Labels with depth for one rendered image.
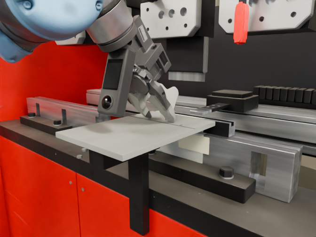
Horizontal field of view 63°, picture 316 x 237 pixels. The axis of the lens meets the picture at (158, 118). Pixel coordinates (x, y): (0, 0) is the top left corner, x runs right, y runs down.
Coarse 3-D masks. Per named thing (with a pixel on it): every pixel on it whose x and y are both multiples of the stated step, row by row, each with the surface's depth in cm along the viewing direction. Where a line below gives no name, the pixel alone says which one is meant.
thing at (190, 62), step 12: (168, 48) 60; (180, 48) 58; (192, 48) 56; (204, 48) 55; (180, 60) 59; (192, 60) 57; (204, 60) 55; (180, 72) 60; (192, 72) 58; (204, 72) 56
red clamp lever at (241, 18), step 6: (240, 0) 42; (246, 0) 42; (240, 6) 41; (246, 6) 42; (240, 12) 41; (246, 12) 42; (234, 18) 42; (240, 18) 42; (246, 18) 42; (234, 24) 43; (240, 24) 42; (246, 24) 42; (234, 30) 43; (240, 30) 42; (246, 30) 43; (234, 36) 43; (240, 36) 42; (246, 36) 43; (234, 42) 43; (240, 42) 43
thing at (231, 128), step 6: (186, 114) 62; (192, 114) 62; (210, 120) 56; (216, 120) 56; (222, 120) 56; (228, 120) 56; (216, 126) 55; (222, 126) 54; (228, 126) 53; (234, 126) 55; (204, 132) 57; (210, 132) 56; (216, 132) 55; (222, 132) 54; (228, 132) 54; (234, 132) 56
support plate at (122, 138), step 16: (80, 128) 49; (96, 128) 49; (112, 128) 49; (128, 128) 49; (144, 128) 49; (160, 128) 49; (176, 128) 49; (80, 144) 42; (96, 144) 40; (112, 144) 40; (128, 144) 40; (144, 144) 40; (160, 144) 41
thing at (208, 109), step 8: (208, 96) 77; (216, 96) 76; (224, 96) 75; (232, 96) 74; (240, 96) 72; (248, 96) 75; (256, 96) 77; (208, 104) 78; (216, 104) 73; (224, 104) 73; (232, 104) 73; (240, 104) 71; (248, 104) 73; (256, 104) 78; (192, 112) 64; (200, 112) 63; (208, 112) 64
